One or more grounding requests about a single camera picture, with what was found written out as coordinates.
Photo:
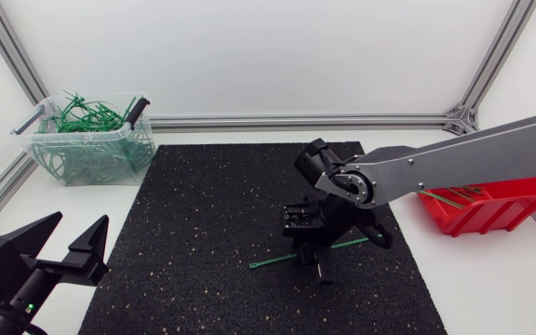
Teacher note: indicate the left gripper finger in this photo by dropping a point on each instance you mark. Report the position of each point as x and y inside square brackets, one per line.
[14, 253]
[89, 258]

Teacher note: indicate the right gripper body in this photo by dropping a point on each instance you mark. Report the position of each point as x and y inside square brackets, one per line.
[338, 221]

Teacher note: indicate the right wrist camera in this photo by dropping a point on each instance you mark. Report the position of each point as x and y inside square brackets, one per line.
[299, 218]

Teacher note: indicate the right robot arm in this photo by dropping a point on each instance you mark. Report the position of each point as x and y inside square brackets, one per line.
[473, 160]

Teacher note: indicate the clear plastic bin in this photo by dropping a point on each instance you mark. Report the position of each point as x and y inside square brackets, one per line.
[86, 139]

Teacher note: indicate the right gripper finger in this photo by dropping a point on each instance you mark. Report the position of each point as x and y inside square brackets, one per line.
[325, 267]
[306, 257]

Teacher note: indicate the red plastic box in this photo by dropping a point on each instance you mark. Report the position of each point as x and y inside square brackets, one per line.
[491, 211]

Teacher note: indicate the black speckled mat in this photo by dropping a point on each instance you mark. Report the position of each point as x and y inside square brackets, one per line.
[193, 242]

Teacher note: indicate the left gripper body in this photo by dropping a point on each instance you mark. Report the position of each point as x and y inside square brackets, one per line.
[14, 298]

